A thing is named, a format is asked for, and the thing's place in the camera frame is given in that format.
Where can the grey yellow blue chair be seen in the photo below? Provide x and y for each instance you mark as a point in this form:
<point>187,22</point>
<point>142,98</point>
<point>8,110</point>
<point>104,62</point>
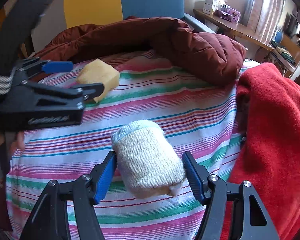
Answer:
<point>64,14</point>

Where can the red fleece blanket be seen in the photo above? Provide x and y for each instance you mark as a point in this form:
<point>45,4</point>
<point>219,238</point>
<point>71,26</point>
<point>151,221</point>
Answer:
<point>270,156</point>

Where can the yellow sponge block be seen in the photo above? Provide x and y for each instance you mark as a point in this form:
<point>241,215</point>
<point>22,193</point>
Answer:
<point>98,71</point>

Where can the wooden side desk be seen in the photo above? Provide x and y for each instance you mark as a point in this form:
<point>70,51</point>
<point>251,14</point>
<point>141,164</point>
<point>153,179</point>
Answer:
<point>232,29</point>

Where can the striped pink green tablecloth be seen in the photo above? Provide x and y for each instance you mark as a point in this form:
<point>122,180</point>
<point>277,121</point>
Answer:
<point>153,98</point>

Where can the white carton on desk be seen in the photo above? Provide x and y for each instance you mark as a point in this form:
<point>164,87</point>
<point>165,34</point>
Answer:
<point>208,7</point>

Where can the white sock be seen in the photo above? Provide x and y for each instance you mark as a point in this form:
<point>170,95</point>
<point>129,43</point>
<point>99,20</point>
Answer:
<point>147,162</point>

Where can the folding chair with clothes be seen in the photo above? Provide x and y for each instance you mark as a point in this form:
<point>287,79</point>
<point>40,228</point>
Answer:
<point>285,54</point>

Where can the left hand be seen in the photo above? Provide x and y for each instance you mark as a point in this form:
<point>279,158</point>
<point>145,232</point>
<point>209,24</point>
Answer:
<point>17,143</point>

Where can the purple box on desk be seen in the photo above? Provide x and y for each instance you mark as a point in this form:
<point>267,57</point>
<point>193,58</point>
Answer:
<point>228,14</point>

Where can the dark red puffer jacket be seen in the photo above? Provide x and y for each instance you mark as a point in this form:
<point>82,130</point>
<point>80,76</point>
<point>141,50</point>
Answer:
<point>214,58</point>

